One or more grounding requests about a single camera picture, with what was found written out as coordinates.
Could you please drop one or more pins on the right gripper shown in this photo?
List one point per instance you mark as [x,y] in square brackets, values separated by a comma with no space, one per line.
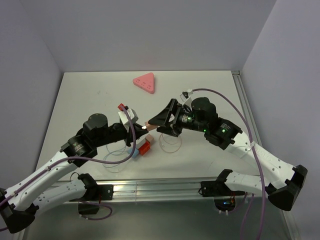
[163,118]

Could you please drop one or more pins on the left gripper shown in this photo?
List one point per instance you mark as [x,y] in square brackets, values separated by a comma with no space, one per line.
[140,131]

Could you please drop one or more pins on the orange pink charger plug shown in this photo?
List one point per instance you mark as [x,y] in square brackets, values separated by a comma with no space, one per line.
[149,127]

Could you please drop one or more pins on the white charger plug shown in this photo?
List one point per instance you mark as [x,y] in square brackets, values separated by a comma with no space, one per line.
[140,142]

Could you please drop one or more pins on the red cube socket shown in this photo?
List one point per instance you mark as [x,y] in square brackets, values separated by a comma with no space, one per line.
[144,148]

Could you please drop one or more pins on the light blue charger plug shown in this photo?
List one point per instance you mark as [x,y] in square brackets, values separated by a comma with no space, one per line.
[135,152]

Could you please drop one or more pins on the brown pink charger plug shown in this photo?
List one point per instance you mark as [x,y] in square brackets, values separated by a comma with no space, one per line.
[149,138]

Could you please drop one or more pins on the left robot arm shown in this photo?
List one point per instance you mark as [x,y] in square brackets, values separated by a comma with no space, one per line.
[72,155]

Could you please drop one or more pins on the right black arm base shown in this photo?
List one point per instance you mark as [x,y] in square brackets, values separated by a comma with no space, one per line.
[226,197]

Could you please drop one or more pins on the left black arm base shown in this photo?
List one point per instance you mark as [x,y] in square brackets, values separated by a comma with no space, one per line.
[93,201]

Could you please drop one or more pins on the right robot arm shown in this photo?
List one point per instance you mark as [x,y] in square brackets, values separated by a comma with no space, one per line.
[279,181]

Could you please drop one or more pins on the pink triangular power strip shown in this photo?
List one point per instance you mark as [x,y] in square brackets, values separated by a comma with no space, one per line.
[145,82]

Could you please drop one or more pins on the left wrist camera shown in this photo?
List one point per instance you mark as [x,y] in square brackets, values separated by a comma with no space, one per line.
[125,114]

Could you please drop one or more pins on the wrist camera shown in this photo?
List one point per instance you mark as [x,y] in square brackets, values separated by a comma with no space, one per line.
[186,97]
[125,114]

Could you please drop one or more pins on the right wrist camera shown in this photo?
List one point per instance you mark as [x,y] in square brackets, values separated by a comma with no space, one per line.
[186,97]

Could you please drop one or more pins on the aluminium front rail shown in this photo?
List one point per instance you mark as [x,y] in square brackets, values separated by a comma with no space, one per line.
[150,190]

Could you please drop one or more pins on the aluminium rail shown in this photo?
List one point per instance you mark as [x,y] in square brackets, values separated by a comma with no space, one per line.
[288,218]
[150,190]

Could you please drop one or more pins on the aluminium right rail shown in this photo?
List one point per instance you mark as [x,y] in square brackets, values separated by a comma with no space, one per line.
[288,218]

